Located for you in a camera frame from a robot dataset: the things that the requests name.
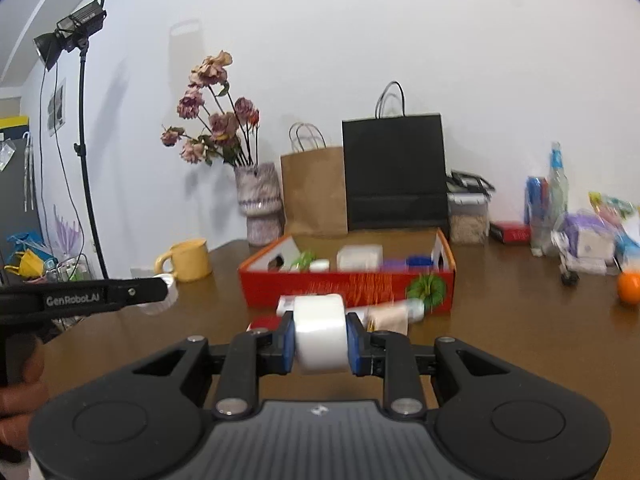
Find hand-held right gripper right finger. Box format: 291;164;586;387
346;311;511;418

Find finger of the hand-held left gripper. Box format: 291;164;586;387
117;276;169;307

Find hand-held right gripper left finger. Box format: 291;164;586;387
131;311;297;418

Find white tape roll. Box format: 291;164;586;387
292;295;347;375

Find white squeeze tube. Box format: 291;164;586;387
366;299;427;334

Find red cardboard box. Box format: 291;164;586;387
237;227;457;317

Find white carton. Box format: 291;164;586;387
336;244;384;272

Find person's left hand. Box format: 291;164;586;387
0;335;49;463

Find blue and yellow bag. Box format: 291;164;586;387
5;232;52;281

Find yellow mug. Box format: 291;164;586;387
155;239;213;283

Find dark panel yellow strip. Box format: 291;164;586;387
0;115;44;271

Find black light stand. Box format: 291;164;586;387
74;42;108;281

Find pink speckled vase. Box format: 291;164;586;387
234;161;283;247

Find brown paper bag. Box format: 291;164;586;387
280;121;348;238

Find clear storage container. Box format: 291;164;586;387
446;170;496;247

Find black paper bag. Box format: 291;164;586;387
341;80;449;233

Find dried pink roses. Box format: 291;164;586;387
160;50;261;168

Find small red box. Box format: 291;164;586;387
489;221;532;246

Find pile of packaged items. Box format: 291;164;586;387
550;232;621;277

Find blue drink can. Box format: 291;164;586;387
524;176;550;228

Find purple tissue pack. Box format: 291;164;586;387
552;212;616;261

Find clear plastic bottle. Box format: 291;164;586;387
531;141;570;256

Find black studio light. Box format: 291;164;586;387
33;0;107;72

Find orange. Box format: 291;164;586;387
616;271;640;306

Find green snack packet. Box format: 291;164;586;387
587;191;636;217

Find purple wall decoration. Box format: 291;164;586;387
52;204;84;261

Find black light cable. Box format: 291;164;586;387
37;67;76;261

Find wall poster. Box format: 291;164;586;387
47;78;67;137

